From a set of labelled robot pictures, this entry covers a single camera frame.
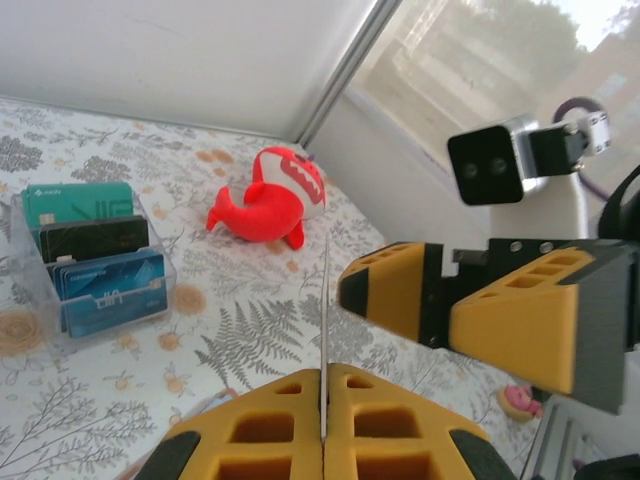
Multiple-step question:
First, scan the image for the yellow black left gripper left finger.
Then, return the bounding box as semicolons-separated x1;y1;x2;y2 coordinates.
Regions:
133;367;326;480

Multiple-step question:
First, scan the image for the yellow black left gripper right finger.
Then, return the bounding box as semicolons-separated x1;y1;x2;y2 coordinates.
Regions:
322;362;519;480

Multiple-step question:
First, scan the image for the plastic credit card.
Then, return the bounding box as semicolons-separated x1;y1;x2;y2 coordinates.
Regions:
319;234;333;444

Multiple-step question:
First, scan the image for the blue credit card stack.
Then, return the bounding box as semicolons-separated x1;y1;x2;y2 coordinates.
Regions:
49;248;169;339

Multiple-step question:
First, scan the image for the black credit card stack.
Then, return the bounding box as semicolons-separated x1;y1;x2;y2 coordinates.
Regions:
38;215;152;264

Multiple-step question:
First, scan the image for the teal credit card stack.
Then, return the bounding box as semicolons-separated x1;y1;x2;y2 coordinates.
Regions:
22;182;137;237

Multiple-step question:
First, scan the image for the clear acrylic card stand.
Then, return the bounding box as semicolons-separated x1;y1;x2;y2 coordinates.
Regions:
8;182;180;347

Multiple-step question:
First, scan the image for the small pink plush toy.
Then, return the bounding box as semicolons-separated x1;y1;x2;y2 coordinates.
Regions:
496;383;545;421

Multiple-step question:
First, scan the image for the red shark plush toy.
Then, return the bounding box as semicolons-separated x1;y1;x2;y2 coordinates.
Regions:
206;145;329;250

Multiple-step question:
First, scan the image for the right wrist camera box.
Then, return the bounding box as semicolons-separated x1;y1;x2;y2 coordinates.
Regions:
446;112;614;241

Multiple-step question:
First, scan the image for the wide aluminium frame rail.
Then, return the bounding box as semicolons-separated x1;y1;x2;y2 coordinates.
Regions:
519;399;640;480

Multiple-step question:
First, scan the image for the aluminium frame post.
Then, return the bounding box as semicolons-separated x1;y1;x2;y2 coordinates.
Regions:
288;0;404;148

